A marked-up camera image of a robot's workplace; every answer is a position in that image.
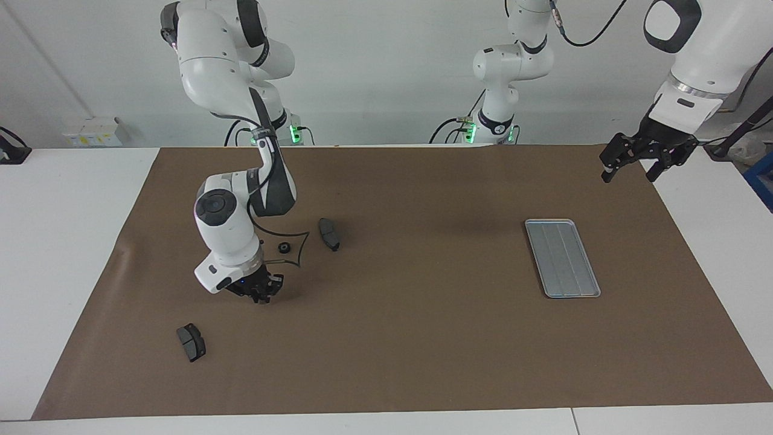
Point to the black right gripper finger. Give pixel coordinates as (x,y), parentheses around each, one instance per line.
(259,297)
(276,286)

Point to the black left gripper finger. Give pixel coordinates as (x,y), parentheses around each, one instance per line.
(613,157)
(664,164)

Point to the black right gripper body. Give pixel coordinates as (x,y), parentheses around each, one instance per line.
(250,283)

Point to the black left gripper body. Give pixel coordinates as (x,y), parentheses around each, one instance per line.
(664,142)

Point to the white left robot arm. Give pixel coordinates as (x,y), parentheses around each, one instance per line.
(501,66)

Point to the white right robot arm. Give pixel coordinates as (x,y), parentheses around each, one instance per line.
(223,235)

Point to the silver metal tray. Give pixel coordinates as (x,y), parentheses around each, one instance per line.
(564,260)

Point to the black stand pole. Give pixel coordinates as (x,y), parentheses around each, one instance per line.
(734,138)

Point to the long dark brake pad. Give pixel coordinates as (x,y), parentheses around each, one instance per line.
(329,235)

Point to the short dark brake pad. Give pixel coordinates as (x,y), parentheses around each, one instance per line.
(192,344)

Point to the clear plastic bag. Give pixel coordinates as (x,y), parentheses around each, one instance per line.
(752,146)

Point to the blue crate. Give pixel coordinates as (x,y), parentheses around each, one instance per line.
(762,181)

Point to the brown table mat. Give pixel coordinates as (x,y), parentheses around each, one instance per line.
(423,332)

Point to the white wall socket box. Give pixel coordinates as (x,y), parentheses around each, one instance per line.
(90,130)

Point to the black clamp mount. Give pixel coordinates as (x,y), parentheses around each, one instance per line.
(15,154)

